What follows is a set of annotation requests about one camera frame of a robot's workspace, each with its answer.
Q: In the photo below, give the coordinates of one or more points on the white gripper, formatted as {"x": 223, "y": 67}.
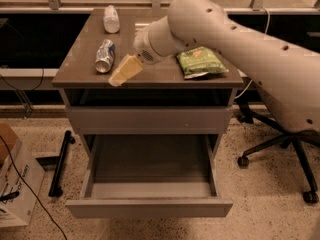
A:
{"x": 142, "y": 46}

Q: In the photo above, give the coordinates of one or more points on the silver redbull can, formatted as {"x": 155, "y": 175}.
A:
{"x": 105, "y": 56}

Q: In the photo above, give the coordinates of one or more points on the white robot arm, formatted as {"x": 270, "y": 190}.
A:
{"x": 287, "y": 72}

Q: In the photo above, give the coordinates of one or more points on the grey drawer cabinet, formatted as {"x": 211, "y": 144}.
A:
{"x": 158, "y": 86}

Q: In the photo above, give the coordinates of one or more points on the closed grey top drawer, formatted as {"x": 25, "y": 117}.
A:
{"x": 121, "y": 121}

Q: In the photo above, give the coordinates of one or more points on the open grey middle drawer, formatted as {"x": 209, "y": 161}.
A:
{"x": 151, "y": 176}

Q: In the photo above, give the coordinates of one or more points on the clear plastic water bottle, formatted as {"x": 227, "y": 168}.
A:
{"x": 111, "y": 20}

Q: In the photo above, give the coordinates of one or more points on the green chip bag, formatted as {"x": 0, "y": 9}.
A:
{"x": 199, "y": 62}

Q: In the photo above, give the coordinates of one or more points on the brown cardboard box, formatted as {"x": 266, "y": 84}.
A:
{"x": 8, "y": 140}

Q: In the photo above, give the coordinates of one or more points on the black metal bar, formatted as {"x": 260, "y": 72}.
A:
{"x": 55, "y": 188}

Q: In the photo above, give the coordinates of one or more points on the grey office chair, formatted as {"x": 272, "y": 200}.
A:
{"x": 294, "y": 130}

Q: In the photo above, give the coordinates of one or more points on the white cardboard box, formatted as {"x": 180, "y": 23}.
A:
{"x": 16, "y": 178}

